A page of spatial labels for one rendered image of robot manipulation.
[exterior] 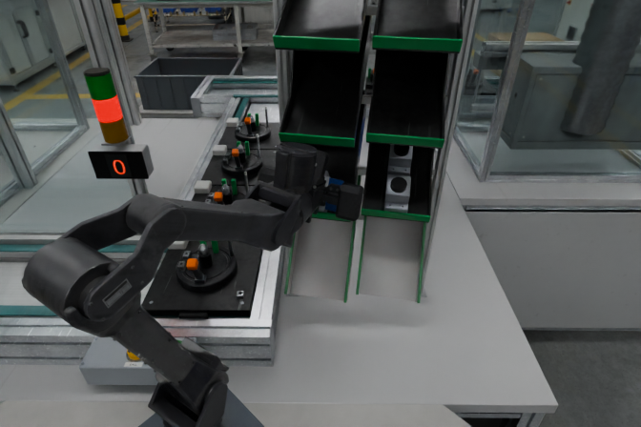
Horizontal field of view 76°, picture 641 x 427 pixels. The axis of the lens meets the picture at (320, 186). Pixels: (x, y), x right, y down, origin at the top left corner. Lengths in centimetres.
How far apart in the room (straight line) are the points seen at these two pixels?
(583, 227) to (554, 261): 18
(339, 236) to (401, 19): 46
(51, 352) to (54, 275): 72
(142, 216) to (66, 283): 9
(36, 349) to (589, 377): 206
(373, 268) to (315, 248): 14
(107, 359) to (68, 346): 13
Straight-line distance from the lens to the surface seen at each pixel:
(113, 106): 99
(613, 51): 159
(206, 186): 131
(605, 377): 233
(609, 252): 193
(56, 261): 40
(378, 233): 93
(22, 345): 111
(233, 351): 95
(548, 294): 199
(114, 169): 105
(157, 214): 41
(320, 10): 73
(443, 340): 105
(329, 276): 92
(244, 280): 100
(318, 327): 104
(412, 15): 74
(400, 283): 93
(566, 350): 235
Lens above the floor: 167
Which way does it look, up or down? 33 degrees down
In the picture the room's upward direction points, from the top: straight up
